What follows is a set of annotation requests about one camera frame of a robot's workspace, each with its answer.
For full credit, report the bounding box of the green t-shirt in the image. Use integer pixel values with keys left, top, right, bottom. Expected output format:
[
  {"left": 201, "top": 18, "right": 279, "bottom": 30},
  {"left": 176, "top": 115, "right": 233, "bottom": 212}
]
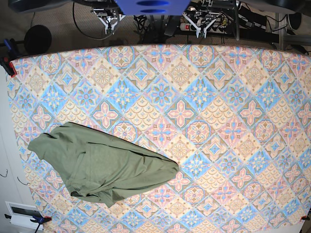
[{"left": 28, "top": 122, "right": 179, "bottom": 207}]

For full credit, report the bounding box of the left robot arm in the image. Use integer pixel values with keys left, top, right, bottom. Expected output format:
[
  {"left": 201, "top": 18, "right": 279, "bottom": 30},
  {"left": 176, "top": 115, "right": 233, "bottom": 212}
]
[{"left": 180, "top": 4, "right": 223, "bottom": 38}]

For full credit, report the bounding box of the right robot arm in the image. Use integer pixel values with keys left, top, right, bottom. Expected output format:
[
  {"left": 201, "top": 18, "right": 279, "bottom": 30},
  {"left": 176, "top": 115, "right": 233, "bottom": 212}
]
[{"left": 90, "top": 8, "right": 125, "bottom": 35}]

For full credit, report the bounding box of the patterned tablecloth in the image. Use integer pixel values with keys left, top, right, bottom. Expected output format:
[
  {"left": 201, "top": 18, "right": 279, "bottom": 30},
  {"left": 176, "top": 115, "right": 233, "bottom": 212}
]
[{"left": 7, "top": 45, "right": 311, "bottom": 233}]

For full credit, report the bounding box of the white power strip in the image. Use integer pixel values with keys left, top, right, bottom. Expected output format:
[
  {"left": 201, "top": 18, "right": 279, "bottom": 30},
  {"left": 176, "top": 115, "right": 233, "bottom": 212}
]
[{"left": 179, "top": 22, "right": 225, "bottom": 34}]

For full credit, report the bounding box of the black round stool base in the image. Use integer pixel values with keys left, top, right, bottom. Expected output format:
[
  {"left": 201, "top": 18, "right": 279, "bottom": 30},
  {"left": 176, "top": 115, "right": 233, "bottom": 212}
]
[{"left": 24, "top": 25, "right": 52, "bottom": 55}]

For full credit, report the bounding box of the blue orange clamp bottom left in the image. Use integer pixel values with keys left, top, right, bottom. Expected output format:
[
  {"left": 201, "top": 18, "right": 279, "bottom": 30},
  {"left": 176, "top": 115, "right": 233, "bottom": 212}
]
[{"left": 4, "top": 214, "right": 52, "bottom": 225}]

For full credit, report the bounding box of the blue orange clamp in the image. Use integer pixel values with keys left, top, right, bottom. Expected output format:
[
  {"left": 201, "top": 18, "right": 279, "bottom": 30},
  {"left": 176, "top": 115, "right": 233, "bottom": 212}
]
[
  {"left": 0, "top": 38, "right": 17, "bottom": 78},
  {"left": 4, "top": 214, "right": 52, "bottom": 225}
]

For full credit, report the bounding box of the blue orange clamp top left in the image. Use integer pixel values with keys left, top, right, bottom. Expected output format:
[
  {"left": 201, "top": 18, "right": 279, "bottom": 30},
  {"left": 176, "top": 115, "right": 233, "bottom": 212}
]
[{"left": 0, "top": 38, "right": 17, "bottom": 78}]

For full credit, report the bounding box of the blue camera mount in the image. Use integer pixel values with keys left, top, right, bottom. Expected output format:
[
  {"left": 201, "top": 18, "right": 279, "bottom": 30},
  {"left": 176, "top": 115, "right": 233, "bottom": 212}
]
[{"left": 115, "top": 0, "right": 190, "bottom": 16}]

